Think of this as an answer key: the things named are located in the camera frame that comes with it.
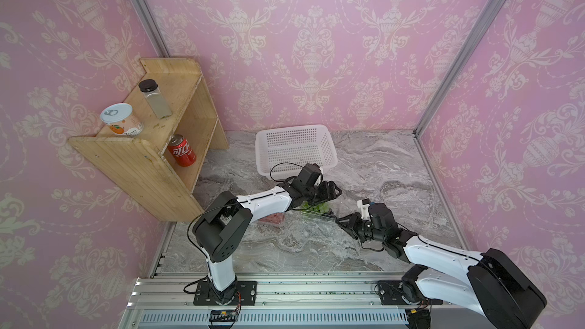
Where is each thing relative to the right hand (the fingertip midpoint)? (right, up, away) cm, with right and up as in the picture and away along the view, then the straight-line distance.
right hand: (337, 222), depth 83 cm
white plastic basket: (-24, +26, +29) cm, 46 cm away
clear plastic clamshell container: (-22, +9, -24) cm, 34 cm away
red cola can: (-53, +26, -9) cm, 60 cm away
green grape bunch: (-6, +4, +4) cm, 9 cm away
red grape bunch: (-22, +1, +2) cm, 23 cm away
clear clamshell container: (-2, +2, +3) cm, 4 cm away
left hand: (+1, +9, +2) cm, 9 cm away
